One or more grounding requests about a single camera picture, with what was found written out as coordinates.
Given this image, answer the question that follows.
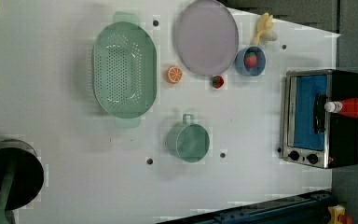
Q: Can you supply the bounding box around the green oval colander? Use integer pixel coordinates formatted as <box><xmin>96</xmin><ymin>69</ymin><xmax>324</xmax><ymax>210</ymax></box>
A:
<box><xmin>92</xmin><ymin>11</ymin><xmax>158</xmax><ymax>128</ymax></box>

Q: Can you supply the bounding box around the strawberry on table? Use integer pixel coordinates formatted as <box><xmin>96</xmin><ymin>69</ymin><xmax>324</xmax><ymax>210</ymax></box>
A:
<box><xmin>212</xmin><ymin>76</ymin><xmax>225</xmax><ymax>89</ymax></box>

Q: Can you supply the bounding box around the silver black toaster oven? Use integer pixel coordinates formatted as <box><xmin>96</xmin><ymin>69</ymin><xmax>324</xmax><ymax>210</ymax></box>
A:
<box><xmin>281</xmin><ymin>69</ymin><xmax>358</xmax><ymax>169</ymax></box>

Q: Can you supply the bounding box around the lilac round plate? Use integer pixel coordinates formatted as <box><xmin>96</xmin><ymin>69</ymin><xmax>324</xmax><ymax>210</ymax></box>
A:
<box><xmin>175</xmin><ymin>0</ymin><xmax>239</xmax><ymax>76</ymax></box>

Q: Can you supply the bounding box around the strawberry in blue bowl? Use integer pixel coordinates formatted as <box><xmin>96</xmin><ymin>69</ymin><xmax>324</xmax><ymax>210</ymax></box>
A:
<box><xmin>244</xmin><ymin>52</ymin><xmax>257</xmax><ymax>68</ymax></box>

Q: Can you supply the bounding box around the green measuring cup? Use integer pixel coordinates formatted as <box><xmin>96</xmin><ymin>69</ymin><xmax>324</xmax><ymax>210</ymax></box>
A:
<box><xmin>167</xmin><ymin>114</ymin><xmax>211</xmax><ymax>163</ymax></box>

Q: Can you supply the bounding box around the toy banana bunch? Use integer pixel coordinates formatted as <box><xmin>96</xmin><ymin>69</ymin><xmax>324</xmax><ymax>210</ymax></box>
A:
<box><xmin>253</xmin><ymin>12</ymin><xmax>278</xmax><ymax>46</ymax></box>

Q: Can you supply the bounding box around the yellow red clamp object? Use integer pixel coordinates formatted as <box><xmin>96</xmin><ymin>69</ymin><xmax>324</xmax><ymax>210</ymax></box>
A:
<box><xmin>327</xmin><ymin>205</ymin><xmax>353</xmax><ymax>224</ymax></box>

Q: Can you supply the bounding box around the blue metal frame rail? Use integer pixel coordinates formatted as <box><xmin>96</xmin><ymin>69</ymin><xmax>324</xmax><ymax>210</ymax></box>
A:
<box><xmin>159</xmin><ymin>190</ymin><xmax>337</xmax><ymax>224</ymax></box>

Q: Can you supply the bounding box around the orange slice toy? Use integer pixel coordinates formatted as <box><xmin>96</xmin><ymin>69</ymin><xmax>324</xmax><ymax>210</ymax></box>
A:
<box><xmin>167</xmin><ymin>66</ymin><xmax>183</xmax><ymax>84</ymax></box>

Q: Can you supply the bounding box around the small blue bowl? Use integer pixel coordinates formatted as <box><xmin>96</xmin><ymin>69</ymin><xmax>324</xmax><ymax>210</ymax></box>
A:
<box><xmin>234</xmin><ymin>47</ymin><xmax>267</xmax><ymax>77</ymax></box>

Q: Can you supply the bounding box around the black pot with green spoon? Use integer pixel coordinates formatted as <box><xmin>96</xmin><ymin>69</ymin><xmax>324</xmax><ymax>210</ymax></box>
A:
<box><xmin>0</xmin><ymin>139</ymin><xmax>45</xmax><ymax>224</ymax></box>

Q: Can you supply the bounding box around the red ketchup bottle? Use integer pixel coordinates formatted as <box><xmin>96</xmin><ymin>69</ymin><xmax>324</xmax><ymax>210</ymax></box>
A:
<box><xmin>324</xmin><ymin>98</ymin><xmax>358</xmax><ymax>119</ymax></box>

